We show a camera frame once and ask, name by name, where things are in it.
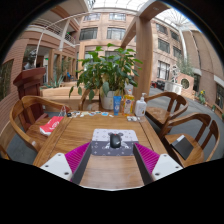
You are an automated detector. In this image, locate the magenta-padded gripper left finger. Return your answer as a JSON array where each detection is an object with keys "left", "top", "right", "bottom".
[{"left": 39, "top": 142, "right": 93, "bottom": 185}]

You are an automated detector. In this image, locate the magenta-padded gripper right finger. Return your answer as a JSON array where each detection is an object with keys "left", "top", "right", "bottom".
[{"left": 132, "top": 142, "right": 184, "bottom": 185}]

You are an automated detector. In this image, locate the black computer mouse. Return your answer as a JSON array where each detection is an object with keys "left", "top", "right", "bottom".
[{"left": 109, "top": 132, "right": 122, "bottom": 150}]

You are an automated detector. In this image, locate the grey white printed mouse pad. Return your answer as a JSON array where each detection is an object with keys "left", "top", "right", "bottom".
[{"left": 90, "top": 128, "right": 140, "bottom": 157}]

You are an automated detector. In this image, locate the black notebook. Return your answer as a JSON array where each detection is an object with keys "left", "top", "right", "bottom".
[{"left": 170, "top": 134, "right": 195, "bottom": 161}]

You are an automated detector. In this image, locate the wooden armchair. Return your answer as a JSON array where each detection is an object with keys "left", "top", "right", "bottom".
[
  {"left": 143, "top": 91, "right": 189, "bottom": 134},
  {"left": 0, "top": 143, "right": 11, "bottom": 161},
  {"left": 9, "top": 95, "right": 73, "bottom": 154},
  {"left": 77, "top": 88, "right": 101, "bottom": 112},
  {"left": 159, "top": 112, "right": 221, "bottom": 168}
]

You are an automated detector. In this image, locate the red and white bag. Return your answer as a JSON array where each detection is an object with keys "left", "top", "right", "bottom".
[{"left": 39, "top": 115, "right": 65, "bottom": 137}]

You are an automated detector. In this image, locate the white pump bottle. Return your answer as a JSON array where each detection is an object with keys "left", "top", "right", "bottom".
[{"left": 133, "top": 92, "right": 148, "bottom": 118}]

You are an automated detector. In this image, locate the yellow liquid bottle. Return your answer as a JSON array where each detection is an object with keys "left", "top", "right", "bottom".
[{"left": 123, "top": 88, "right": 136, "bottom": 117}]

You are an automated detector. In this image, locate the blue tube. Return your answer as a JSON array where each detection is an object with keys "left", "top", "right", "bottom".
[{"left": 112, "top": 95, "right": 123, "bottom": 117}]

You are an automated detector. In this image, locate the yellow flowering plant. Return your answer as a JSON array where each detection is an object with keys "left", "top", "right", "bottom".
[{"left": 198, "top": 89, "right": 208, "bottom": 106}]

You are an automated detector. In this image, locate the spiky green agave plant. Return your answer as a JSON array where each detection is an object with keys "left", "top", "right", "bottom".
[{"left": 44, "top": 73, "right": 65, "bottom": 89}]

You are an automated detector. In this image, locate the green plant in white pot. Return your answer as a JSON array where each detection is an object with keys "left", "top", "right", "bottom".
[{"left": 68, "top": 43, "right": 144, "bottom": 111}]

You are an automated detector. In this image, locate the dark bust sculpture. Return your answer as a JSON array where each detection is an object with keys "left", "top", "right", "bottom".
[{"left": 23, "top": 49, "right": 37, "bottom": 70}]

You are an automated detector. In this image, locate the white sculpture on pedestal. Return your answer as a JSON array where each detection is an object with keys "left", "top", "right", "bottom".
[{"left": 164, "top": 64, "right": 184, "bottom": 95}]

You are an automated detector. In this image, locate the dark wooden pedestal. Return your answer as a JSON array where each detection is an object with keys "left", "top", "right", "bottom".
[{"left": 13, "top": 67, "right": 48, "bottom": 123}]

